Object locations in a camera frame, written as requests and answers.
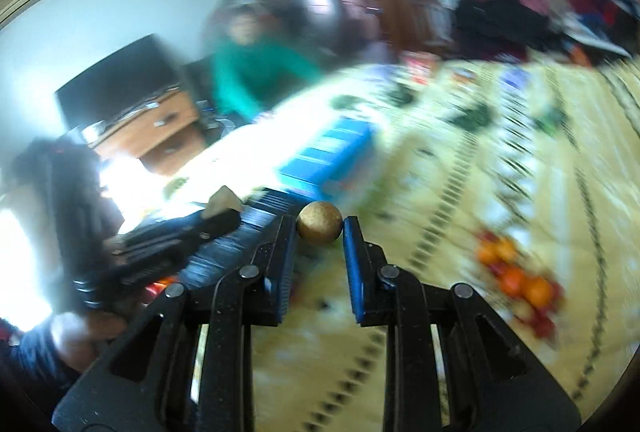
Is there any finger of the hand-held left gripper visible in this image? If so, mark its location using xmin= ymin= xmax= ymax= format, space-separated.
xmin=75 ymin=209 xmax=242 ymax=307

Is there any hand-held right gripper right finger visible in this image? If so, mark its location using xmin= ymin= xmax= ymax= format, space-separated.
xmin=342 ymin=216 xmax=583 ymax=432

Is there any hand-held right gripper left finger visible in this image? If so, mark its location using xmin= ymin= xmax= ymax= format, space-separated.
xmin=52 ymin=214 xmax=298 ymax=432

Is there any round brown longan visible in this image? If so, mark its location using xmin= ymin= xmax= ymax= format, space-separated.
xmin=296 ymin=201 xmax=344 ymax=245

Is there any pale produce piece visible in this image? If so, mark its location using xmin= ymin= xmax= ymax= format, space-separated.
xmin=206 ymin=185 xmax=244 ymax=217

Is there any person's left forearm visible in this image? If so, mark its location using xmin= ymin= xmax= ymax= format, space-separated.
xmin=0 ymin=319 xmax=76 ymax=408

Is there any person's left hand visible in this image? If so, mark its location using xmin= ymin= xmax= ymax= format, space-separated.
xmin=50 ymin=304 xmax=133 ymax=373

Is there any heap of orange red produce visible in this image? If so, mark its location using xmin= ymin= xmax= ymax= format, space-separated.
xmin=147 ymin=277 xmax=176 ymax=300

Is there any wooden dresser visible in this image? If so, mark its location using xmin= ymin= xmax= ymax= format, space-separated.
xmin=92 ymin=89 xmax=211 ymax=177

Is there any blue cardboard box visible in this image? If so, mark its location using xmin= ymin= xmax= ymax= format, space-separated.
xmin=277 ymin=117 xmax=376 ymax=197

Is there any black television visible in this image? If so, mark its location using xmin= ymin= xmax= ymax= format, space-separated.
xmin=54 ymin=34 xmax=186 ymax=133

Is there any pile of small oranges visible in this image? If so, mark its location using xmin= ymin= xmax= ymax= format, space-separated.
xmin=472 ymin=232 xmax=563 ymax=340

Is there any yellow patterned blanket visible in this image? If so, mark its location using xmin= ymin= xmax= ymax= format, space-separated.
xmin=165 ymin=56 xmax=640 ymax=432

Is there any red box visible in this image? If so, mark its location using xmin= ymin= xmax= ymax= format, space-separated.
xmin=400 ymin=52 xmax=436 ymax=85

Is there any blue white card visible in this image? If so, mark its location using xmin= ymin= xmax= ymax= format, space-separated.
xmin=502 ymin=69 xmax=531 ymax=90

